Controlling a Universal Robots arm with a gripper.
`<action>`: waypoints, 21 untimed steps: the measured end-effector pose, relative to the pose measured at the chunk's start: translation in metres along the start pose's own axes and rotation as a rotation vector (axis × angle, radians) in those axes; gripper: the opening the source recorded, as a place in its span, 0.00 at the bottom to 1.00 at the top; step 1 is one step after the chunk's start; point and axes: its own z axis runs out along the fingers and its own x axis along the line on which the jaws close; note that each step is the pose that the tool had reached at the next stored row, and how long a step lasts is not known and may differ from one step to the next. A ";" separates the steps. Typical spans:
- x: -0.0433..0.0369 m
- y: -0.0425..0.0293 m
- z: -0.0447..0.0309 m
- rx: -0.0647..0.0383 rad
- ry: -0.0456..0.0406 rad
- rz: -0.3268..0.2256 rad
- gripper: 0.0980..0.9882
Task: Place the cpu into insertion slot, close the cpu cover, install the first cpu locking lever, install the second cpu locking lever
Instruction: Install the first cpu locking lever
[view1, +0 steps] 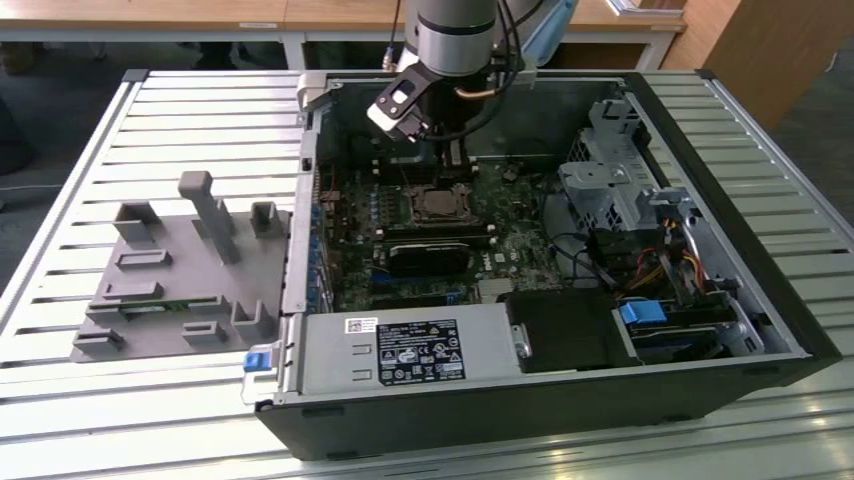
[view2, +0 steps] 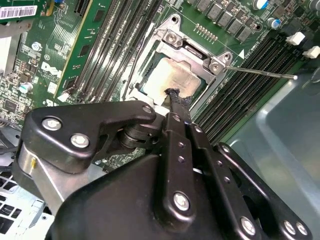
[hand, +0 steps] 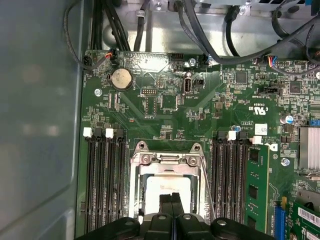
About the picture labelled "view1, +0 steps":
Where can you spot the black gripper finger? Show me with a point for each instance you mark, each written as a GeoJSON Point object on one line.
{"type": "Point", "coordinates": [454, 160]}

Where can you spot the metal locking lever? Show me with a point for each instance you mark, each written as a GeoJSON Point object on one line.
{"type": "Point", "coordinates": [405, 175]}

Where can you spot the black CPU socket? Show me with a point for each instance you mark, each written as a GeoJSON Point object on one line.
{"type": "Point", "coordinates": [415, 217]}

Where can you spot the empty black RAM slots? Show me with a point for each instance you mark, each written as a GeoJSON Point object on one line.
{"type": "Point", "coordinates": [414, 172]}

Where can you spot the black RAM sticks in slots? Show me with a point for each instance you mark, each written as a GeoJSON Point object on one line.
{"type": "Point", "coordinates": [434, 234]}

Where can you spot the green motherboard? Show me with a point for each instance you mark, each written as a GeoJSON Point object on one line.
{"type": "Point", "coordinates": [521, 235]}

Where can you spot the black graphics card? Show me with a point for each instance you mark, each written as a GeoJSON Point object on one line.
{"type": "Point", "coordinates": [427, 257]}

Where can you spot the pale blue teach pendant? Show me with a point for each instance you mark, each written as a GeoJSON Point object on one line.
{"type": "Point", "coordinates": [550, 32]}

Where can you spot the metal disk bay cage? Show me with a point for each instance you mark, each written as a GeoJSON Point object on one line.
{"type": "Point", "coordinates": [594, 185]}

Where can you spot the silver heat sink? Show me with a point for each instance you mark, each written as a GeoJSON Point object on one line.
{"type": "Point", "coordinates": [497, 290]}

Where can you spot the blue disk carrier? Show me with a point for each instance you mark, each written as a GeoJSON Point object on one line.
{"type": "Point", "coordinates": [642, 313]}

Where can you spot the grey power supply unit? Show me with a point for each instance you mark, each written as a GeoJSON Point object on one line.
{"type": "Point", "coordinates": [334, 350]}

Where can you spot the wooden desk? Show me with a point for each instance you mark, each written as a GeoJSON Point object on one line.
{"type": "Point", "coordinates": [167, 17]}

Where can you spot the grey parts rack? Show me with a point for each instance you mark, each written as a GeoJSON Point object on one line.
{"type": "Point", "coordinates": [180, 280]}

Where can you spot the wooden cabinet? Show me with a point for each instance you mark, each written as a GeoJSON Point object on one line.
{"type": "Point", "coordinates": [768, 45]}

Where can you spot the blue case latch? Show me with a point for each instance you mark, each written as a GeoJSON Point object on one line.
{"type": "Point", "coordinates": [257, 362]}

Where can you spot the green RAM stick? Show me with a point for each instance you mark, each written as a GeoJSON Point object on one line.
{"type": "Point", "coordinates": [156, 306]}

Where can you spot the black PC case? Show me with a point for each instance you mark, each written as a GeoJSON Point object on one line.
{"type": "Point", "coordinates": [467, 430]}

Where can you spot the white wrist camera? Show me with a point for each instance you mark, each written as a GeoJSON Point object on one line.
{"type": "Point", "coordinates": [397, 105]}

